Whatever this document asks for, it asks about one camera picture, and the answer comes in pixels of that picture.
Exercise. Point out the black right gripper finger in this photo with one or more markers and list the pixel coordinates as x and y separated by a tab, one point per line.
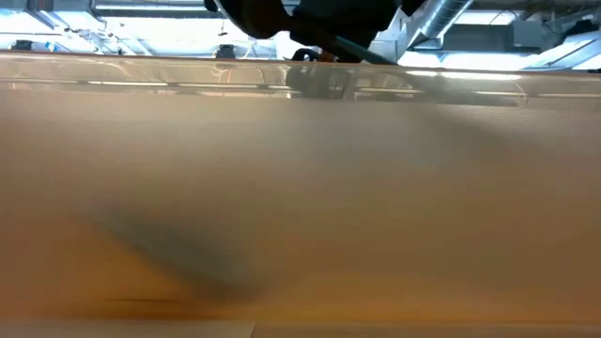
305	42

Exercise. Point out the black ceiling device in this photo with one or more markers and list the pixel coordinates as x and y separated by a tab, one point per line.
225	50
21	44

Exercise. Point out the bright ceiling light panel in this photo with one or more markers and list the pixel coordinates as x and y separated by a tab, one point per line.
469	60

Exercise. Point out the orange translucent plastic tray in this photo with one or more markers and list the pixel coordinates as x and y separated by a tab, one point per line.
375	188

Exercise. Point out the grey horizontal ceiling pipe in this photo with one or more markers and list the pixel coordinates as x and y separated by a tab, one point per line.
117	8

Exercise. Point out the spiral metal ceiling duct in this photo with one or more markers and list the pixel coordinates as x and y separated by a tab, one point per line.
446	16

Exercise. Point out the grey rectangular ceiling duct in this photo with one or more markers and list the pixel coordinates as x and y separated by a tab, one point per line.
488	37

